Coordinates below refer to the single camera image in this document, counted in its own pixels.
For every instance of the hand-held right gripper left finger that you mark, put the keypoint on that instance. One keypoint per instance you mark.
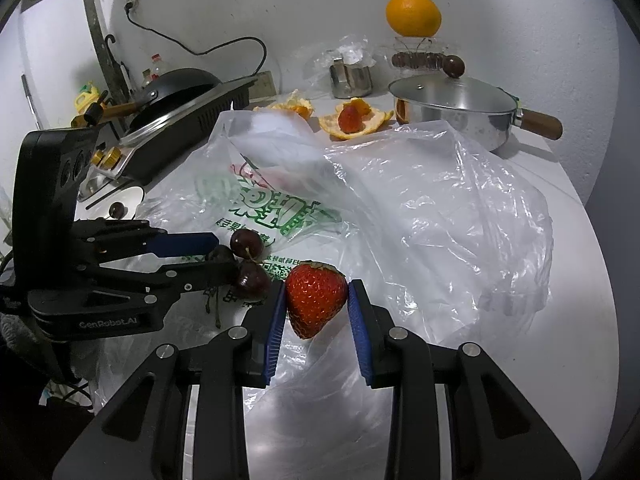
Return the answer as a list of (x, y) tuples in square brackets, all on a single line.
[(276, 330)]

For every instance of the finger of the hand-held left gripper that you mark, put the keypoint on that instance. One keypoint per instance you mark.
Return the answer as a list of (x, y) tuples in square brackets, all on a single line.
[(200, 275), (185, 243)]

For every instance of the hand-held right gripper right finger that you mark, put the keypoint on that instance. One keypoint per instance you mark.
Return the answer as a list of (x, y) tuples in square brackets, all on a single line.
[(360, 330)]

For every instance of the red strawberry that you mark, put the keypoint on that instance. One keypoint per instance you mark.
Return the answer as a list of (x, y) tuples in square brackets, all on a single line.
[(315, 300), (350, 119)]

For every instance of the dark red cherry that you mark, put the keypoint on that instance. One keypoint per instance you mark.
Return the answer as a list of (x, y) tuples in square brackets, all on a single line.
[(117, 209), (252, 280), (246, 242)]

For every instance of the white round plate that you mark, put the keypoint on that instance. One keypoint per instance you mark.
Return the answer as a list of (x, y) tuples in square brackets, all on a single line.
[(132, 197)]

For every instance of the clear printed plastic bag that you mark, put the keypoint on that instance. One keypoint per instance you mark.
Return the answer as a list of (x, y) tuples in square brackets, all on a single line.
[(400, 210)]

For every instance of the person's left forearm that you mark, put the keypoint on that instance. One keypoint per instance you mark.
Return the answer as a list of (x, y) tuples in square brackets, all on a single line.
[(12, 330)]

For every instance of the brass stove knob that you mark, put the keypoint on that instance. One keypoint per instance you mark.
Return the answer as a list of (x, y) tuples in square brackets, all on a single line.
[(99, 157), (114, 158)]

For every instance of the yellow detergent bottle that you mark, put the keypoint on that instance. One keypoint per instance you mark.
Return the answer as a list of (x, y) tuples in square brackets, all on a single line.
[(87, 100)]

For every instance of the steel gas stove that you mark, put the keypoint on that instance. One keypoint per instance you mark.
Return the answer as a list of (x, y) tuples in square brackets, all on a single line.
[(200, 110)]

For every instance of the black umbrella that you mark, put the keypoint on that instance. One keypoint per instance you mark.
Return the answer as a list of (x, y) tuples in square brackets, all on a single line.
[(120, 67)]

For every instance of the black wok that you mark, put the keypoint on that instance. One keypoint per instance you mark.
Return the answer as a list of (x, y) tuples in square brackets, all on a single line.
[(180, 82)]

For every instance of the cooking oil bottle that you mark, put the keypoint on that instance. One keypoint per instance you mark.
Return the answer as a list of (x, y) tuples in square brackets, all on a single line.
[(146, 79)]

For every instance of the dark vertical pipe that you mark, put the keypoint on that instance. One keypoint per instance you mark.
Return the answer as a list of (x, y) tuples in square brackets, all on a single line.
[(100, 50)]

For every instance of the orange half with peel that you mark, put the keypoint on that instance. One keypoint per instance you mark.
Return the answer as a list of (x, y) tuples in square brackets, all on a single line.
[(295, 105)]

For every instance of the clear bottle with red label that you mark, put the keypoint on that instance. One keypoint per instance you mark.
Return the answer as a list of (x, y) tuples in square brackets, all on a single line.
[(157, 66)]

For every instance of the orange peel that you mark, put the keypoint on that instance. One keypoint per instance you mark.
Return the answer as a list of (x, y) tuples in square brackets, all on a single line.
[(372, 125)]

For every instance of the steel pot lid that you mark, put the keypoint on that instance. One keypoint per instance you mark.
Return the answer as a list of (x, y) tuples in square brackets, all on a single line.
[(450, 92)]

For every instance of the small steel cup in bag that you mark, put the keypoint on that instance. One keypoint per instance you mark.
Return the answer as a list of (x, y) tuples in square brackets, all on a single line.
[(350, 45)]

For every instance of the glass container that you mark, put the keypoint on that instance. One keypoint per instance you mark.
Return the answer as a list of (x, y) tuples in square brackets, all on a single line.
[(420, 60)]

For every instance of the whole orange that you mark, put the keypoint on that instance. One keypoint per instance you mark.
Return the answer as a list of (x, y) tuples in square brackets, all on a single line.
[(414, 14)]

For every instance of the white wall outlet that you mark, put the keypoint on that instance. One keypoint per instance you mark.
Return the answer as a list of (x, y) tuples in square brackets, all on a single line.
[(131, 1)]

